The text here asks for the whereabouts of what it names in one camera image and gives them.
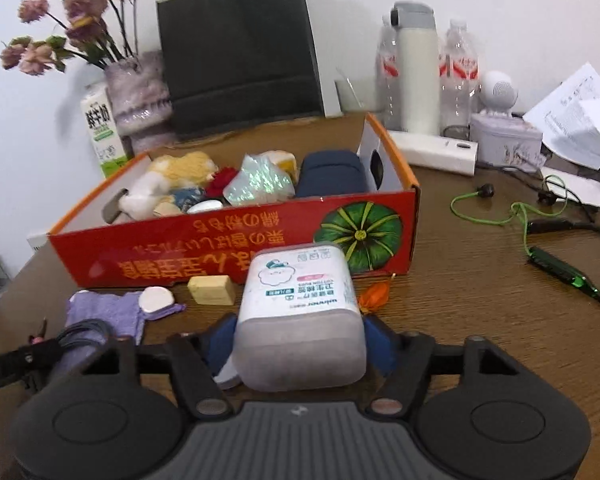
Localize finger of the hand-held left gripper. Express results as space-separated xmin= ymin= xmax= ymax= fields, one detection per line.
xmin=0 ymin=342 xmax=63 ymax=392

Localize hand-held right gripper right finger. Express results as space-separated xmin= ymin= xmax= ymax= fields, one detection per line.
xmin=362 ymin=312 xmax=518 ymax=416

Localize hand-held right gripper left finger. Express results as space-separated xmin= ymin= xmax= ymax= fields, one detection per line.
xmin=77 ymin=312 xmax=241 ymax=418

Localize white cotton swab box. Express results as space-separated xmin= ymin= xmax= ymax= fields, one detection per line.
xmin=232 ymin=244 xmax=368 ymax=392

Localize purple burlap pouch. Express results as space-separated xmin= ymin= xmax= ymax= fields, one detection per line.
xmin=65 ymin=290 xmax=187 ymax=346

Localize orange cardboard box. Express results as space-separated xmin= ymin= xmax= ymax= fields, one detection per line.
xmin=47 ymin=112 xmax=422 ymax=288

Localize blue yellow printed pouch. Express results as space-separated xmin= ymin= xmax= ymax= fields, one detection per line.
xmin=155 ymin=187 xmax=208 ymax=217

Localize iridescent plastic bag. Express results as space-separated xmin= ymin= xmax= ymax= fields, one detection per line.
xmin=222 ymin=154 xmax=296 ymax=207

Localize white yellow plush hamster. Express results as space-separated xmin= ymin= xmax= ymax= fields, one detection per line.
xmin=119 ymin=151 xmax=220 ymax=218

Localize cream yellow block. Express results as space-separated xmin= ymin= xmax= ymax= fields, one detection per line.
xmin=260 ymin=150 xmax=298 ymax=181

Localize brown wooden desktop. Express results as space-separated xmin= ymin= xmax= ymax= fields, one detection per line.
xmin=0 ymin=110 xmax=600 ymax=480

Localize small orange wrapper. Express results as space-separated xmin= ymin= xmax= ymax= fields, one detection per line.
xmin=357 ymin=280 xmax=393 ymax=313

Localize pale yellow eraser block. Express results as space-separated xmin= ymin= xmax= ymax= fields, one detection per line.
xmin=187 ymin=275 xmax=237 ymax=307

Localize white scalloped disc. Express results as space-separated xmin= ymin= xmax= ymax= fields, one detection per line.
xmin=139 ymin=286 xmax=175 ymax=319

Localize navy blue case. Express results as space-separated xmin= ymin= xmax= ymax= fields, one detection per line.
xmin=295 ymin=149 xmax=371 ymax=198

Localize white power bank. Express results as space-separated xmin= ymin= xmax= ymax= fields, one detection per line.
xmin=387 ymin=130 xmax=480 ymax=177

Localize white tissue box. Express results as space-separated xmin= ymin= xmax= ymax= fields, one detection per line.
xmin=469 ymin=112 xmax=548 ymax=167

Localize green white milk carton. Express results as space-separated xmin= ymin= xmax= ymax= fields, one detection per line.
xmin=80 ymin=82 xmax=131 ymax=179

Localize purple textured vase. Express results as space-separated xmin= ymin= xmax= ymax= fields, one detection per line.
xmin=104 ymin=51 xmax=176 ymax=156

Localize plain white paper sheet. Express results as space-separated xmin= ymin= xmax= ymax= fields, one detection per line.
xmin=540 ymin=166 xmax=600 ymax=211

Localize clear water bottle red label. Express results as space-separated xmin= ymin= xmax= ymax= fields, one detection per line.
xmin=377 ymin=15 xmax=403 ymax=131
xmin=439 ymin=17 xmax=481 ymax=136

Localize white thermos flask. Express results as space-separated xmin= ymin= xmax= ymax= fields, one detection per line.
xmin=391 ymin=1 xmax=441 ymax=136

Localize white round speaker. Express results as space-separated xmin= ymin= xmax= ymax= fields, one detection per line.
xmin=479 ymin=71 xmax=520 ymax=118

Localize black paper bag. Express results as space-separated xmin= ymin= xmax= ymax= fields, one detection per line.
xmin=155 ymin=0 xmax=326 ymax=136

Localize white printed paper sheets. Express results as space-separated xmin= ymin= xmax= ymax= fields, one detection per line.
xmin=522 ymin=62 xmax=600 ymax=171

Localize dried pink flowers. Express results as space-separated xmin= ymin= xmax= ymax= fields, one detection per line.
xmin=0 ymin=0 xmax=143 ymax=77

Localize green earphone cable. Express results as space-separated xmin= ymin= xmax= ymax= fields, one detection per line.
xmin=450 ymin=175 xmax=600 ymax=301

